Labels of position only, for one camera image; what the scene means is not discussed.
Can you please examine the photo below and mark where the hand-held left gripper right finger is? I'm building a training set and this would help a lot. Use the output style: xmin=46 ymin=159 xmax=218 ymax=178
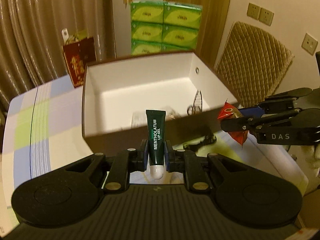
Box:
xmin=164 ymin=139 xmax=250 ymax=194

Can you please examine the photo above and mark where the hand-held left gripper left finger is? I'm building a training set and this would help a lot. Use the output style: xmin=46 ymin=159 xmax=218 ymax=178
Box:
xmin=62 ymin=139 xmax=148 ymax=194

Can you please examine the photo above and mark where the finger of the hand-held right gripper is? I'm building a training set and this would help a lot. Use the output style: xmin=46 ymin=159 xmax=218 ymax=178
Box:
xmin=239 ymin=87 xmax=314 ymax=117
xmin=220 ymin=108 xmax=303 ymax=133

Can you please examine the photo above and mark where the red snack packet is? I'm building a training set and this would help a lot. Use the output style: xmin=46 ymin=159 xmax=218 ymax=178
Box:
xmin=217 ymin=99 xmax=248 ymax=146

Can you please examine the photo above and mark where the dark green lip gel tube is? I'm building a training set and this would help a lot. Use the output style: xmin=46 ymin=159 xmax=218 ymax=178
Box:
xmin=146 ymin=109 xmax=167 ymax=180

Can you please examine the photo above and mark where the dark brown hair scrunchies pack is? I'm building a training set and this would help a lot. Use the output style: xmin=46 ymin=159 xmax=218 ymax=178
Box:
xmin=201 ymin=134 xmax=217 ymax=145

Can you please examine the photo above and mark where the leopard print hair band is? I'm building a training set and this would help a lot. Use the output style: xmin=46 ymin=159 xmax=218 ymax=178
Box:
xmin=187 ymin=89 xmax=204 ymax=116

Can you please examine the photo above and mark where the brown cardboard box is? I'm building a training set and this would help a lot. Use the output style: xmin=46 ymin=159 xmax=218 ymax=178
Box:
xmin=81 ymin=51 xmax=241 ymax=153

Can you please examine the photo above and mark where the person's right hand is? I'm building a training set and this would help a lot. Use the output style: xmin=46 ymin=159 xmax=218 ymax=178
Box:
xmin=303 ymin=144 xmax=320 ymax=178

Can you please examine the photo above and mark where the quilted chair cover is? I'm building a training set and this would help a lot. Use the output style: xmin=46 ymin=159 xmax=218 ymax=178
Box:
xmin=214 ymin=21 xmax=295 ymax=108

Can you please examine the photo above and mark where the wooden door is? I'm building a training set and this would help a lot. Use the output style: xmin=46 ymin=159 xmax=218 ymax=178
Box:
xmin=164 ymin=0 xmax=234 ymax=68

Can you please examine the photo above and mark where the red gift bag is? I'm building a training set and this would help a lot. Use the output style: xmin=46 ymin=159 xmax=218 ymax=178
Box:
xmin=62 ymin=28 xmax=98 ymax=88

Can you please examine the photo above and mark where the stack of green tissue packs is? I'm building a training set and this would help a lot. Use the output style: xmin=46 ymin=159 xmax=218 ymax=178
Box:
xmin=130 ymin=0 xmax=203 ymax=55

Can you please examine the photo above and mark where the beige curtain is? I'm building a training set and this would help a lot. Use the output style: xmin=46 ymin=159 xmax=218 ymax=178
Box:
xmin=0 ymin=0 xmax=167 ymax=110

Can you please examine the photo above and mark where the beige wall socket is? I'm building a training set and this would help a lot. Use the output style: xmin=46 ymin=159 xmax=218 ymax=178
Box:
xmin=247 ymin=2 xmax=261 ymax=21
xmin=301 ymin=33 xmax=320 ymax=56
xmin=259 ymin=7 xmax=274 ymax=26

